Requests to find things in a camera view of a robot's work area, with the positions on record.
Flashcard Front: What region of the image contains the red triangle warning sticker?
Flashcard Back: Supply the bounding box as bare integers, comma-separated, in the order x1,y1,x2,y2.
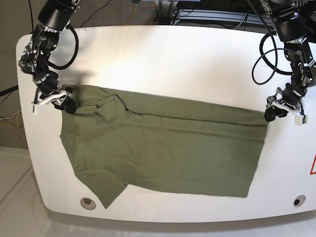
310,156,316,175

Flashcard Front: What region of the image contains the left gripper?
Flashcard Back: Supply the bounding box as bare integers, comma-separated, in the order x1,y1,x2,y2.
264,83,306,122

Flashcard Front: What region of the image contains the left table grommet hole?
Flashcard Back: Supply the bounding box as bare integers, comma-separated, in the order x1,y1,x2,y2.
80,197,96,210

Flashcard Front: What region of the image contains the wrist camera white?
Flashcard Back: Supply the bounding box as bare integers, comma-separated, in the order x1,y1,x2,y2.
32,103,43,116
294,114,308,126

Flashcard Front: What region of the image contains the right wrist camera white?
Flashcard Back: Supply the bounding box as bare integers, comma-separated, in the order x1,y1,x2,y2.
32,103,43,116

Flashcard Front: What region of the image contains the aluminium frame rail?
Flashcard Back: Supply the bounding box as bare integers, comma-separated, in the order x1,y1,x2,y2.
176,9,263,25

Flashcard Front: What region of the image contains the yellow cable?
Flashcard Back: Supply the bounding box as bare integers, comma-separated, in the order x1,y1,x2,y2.
0,111,24,131

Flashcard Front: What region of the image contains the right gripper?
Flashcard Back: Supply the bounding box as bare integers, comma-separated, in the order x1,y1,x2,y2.
34,80,77,115

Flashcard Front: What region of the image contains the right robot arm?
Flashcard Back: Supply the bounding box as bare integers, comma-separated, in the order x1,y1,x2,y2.
18,0,79,115

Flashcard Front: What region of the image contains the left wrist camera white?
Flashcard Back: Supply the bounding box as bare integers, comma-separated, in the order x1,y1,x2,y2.
294,114,308,126

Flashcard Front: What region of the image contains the olive green T-shirt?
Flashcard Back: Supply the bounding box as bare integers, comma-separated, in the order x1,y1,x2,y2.
60,85,268,207

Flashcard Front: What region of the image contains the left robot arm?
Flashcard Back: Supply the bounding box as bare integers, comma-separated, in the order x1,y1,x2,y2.
259,0,316,124

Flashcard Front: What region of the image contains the table grommet hole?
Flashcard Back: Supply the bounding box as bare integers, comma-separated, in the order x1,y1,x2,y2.
293,195,306,207
80,197,96,210

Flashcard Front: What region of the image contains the right table grommet hole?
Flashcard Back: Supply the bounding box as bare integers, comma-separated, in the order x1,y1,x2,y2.
293,195,306,207

